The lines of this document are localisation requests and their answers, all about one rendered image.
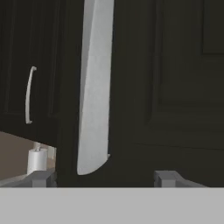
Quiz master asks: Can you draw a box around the white paper towel roll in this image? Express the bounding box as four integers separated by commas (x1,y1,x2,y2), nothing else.
26,146,48,175

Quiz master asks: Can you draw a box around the black cabinet door with handle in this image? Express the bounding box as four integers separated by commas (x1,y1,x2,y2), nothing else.
0,0,67,146

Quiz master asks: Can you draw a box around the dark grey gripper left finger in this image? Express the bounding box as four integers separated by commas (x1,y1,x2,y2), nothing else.
3,170,58,188

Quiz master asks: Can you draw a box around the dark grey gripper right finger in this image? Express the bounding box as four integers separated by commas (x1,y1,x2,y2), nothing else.
153,170,207,188

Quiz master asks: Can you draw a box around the black open cabinet door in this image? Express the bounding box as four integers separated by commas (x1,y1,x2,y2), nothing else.
55,0,86,188

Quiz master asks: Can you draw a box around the black panelled cabinet door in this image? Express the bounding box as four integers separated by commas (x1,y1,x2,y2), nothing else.
78,0,224,188

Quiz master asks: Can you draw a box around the curved silver cabinet handle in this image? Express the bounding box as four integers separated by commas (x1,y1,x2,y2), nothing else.
24,66,38,125

